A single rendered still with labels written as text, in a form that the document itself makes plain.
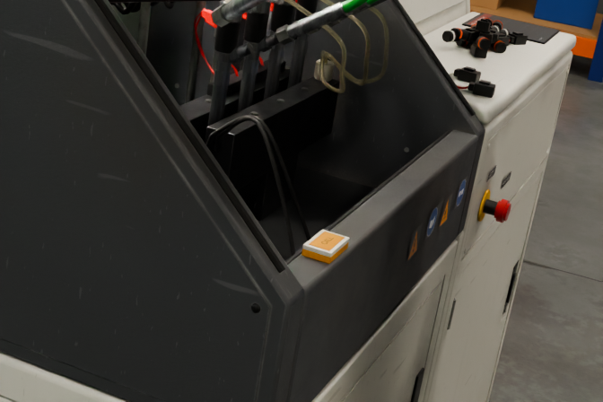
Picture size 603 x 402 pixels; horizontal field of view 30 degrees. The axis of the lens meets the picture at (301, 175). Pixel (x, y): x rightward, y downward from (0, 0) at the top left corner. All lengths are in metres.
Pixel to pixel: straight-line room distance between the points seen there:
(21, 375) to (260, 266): 0.31
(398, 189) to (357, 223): 0.14
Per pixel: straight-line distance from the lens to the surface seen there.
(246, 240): 1.00
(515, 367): 3.07
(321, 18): 1.37
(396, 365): 1.50
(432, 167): 1.42
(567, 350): 3.23
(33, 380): 1.18
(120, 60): 1.01
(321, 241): 1.10
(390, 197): 1.29
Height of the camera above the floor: 1.39
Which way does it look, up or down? 20 degrees down
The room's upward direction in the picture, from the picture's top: 9 degrees clockwise
